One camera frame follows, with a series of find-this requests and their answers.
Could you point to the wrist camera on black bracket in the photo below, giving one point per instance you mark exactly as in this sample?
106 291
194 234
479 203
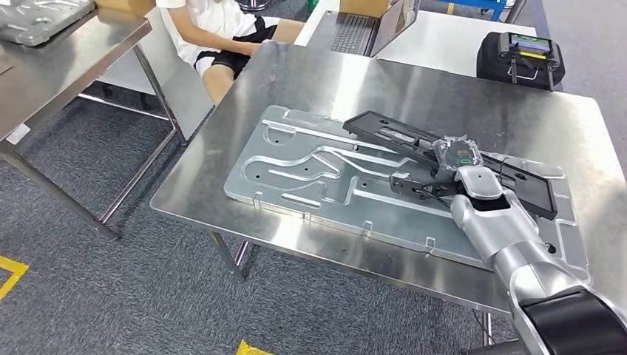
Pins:
406 186

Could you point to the white desk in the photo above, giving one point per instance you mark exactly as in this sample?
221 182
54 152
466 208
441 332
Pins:
441 44

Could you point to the person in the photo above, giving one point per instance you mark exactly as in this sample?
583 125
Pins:
205 24

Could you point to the stainless steel workbench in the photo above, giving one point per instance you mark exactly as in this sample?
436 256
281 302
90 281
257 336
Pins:
343 83

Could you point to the stainless steel table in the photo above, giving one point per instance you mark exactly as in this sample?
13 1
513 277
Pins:
59 73

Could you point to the white label sticker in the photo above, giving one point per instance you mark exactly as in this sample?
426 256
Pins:
18 134

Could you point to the black remote controller case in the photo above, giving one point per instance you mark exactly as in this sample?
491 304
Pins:
495 61

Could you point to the pale grey panel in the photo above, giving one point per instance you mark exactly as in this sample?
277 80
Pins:
181 98

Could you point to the black plastic panel part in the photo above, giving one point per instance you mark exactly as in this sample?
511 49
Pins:
529 191

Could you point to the brown cardboard box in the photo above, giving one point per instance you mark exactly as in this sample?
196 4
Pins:
125 5
362 6

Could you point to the stamped silver metal panel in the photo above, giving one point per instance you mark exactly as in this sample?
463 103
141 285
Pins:
294 161
39 19

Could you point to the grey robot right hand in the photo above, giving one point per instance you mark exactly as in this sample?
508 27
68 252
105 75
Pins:
458 154

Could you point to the grey laptop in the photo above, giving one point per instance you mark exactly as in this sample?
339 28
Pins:
352 32

